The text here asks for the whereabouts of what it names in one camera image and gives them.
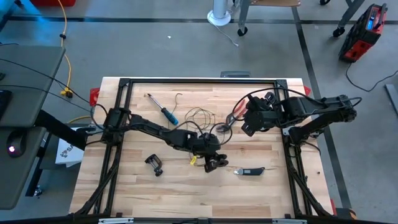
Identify black wire spool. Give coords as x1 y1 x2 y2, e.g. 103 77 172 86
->
216 153 230 168

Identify red-handled pliers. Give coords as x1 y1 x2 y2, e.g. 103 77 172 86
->
216 99 249 134

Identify wooden cart top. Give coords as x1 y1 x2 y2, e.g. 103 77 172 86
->
250 0 302 7

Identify white printed bag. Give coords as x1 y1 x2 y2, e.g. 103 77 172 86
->
55 140 85 168

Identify black C-clamp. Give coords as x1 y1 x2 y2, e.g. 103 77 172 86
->
144 153 164 177

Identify black utility knife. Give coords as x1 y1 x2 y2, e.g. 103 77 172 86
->
233 166 266 177

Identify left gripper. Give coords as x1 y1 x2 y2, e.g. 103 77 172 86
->
186 133 221 174

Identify black aluminium table frame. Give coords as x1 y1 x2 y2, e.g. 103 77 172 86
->
70 77 335 218

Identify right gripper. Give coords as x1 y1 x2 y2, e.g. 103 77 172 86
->
241 92 282 138

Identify red plastic bin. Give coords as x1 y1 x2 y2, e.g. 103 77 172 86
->
30 0 77 7

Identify blue-handled screwdriver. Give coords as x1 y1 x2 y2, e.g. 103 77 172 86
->
146 92 180 126

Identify black crossbar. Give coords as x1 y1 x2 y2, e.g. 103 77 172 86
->
0 213 398 224

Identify yellow cable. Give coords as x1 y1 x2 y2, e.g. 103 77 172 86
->
57 0 94 124

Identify red tool case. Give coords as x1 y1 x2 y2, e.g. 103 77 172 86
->
338 2 389 64

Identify black desk leg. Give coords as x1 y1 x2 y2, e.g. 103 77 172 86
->
25 138 50 197

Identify grey cart leg with caster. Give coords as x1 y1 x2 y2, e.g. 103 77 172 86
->
237 0 251 37
332 0 366 39

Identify black floor cable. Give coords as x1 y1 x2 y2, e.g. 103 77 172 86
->
345 62 398 93

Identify thin black cable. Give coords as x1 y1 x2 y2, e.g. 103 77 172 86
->
0 85 95 114
0 57 91 105

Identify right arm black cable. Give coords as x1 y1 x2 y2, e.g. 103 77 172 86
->
231 87 317 122

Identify grey desk panel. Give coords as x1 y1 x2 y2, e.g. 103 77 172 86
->
0 126 47 210
0 45 67 128

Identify thin dark wire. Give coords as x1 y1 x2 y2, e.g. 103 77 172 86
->
167 92 233 146

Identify white floor cable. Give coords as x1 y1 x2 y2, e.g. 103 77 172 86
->
213 24 239 47

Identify black computer mouse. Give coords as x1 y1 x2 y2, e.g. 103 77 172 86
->
6 130 27 159

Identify silver metal bracket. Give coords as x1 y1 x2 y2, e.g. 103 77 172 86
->
272 218 308 224
98 217 134 224

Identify white pole base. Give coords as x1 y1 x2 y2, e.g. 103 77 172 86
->
207 0 233 27

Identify black angled support beam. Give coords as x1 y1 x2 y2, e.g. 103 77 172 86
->
34 109 90 151

